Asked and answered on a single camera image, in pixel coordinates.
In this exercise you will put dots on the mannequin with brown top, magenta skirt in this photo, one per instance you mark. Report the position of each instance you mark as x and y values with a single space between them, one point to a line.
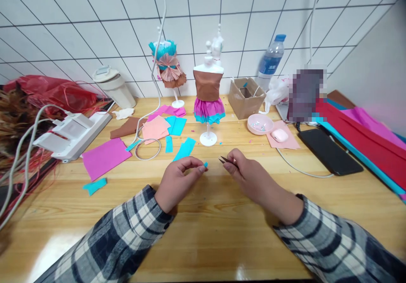
207 86

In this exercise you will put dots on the person's left thumb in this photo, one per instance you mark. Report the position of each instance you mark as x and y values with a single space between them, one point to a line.
198 171

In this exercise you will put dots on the stack of coloured paper sheets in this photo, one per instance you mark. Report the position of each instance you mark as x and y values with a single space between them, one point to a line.
364 137

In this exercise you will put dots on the peach paper sheet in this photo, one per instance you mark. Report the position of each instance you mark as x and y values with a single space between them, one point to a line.
290 141

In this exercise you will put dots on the large magenta paper sheet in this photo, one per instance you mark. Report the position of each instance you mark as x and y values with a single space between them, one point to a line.
106 159

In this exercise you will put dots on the mannequin with teal peach dress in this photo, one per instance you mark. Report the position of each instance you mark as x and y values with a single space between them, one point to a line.
169 70

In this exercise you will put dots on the teal paper sheet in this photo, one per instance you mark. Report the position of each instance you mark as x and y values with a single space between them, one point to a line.
177 126

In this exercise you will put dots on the white charger plug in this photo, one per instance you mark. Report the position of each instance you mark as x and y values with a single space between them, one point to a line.
81 121
65 130

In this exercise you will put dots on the notched teal paper piece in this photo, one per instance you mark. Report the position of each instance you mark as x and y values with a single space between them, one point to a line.
184 149

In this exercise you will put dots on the bundle of brown feathers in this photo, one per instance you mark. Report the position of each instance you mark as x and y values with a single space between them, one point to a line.
14 121

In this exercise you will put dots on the short teal paper strip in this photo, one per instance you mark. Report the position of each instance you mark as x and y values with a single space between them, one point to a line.
169 144

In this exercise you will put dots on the torn teal paper piece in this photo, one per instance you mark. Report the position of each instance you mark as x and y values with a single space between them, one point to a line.
94 186

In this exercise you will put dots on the pink bowl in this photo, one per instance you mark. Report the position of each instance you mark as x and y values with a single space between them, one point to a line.
260 126

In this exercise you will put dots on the person's left index finger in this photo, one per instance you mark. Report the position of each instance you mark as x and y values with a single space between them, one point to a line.
190 160

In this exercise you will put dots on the pink earbuds case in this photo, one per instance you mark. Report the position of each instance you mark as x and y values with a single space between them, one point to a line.
278 135

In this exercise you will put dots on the person's right hand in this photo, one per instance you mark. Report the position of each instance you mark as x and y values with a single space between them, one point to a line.
257 184

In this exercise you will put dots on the person's right thumb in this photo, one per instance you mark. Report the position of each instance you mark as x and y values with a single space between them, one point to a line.
231 169

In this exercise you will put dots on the white plastic bag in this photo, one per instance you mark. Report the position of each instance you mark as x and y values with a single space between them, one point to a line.
277 92

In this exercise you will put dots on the thin teal paper strip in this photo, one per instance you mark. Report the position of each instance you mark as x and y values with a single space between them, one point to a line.
133 145

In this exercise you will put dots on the crumpled magenta paper sheet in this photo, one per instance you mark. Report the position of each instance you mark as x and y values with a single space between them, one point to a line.
168 110

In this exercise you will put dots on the person's left hand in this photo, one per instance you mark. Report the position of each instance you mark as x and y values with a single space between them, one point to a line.
173 181

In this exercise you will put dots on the red plastic bag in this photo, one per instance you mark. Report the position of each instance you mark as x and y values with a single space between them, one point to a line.
54 91

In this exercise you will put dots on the brown cardboard box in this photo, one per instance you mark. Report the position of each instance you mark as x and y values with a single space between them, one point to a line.
245 105

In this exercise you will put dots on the white tumbler with lid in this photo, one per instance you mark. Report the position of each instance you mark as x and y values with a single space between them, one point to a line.
115 88

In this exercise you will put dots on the black smartphone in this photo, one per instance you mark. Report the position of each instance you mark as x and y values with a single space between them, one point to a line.
330 151

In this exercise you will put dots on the peach paper sheets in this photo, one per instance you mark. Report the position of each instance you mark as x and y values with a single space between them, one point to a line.
155 129

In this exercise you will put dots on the brown paper sheet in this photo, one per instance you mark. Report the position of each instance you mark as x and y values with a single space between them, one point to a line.
123 129

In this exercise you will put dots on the crumpled white tissue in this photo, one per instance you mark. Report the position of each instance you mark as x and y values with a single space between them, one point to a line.
123 113

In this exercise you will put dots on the white power strip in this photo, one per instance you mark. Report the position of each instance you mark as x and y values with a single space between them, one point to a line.
79 138

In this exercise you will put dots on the clear water bottle, blue cap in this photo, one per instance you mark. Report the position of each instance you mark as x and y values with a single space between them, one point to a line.
271 64

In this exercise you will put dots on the person's right index finger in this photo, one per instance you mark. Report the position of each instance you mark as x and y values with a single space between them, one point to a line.
238 156

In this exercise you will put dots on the bare white mannequin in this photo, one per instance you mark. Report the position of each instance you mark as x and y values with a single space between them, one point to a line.
218 46

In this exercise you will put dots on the dark metal tweezers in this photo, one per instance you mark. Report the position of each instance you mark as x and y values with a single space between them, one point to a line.
223 160

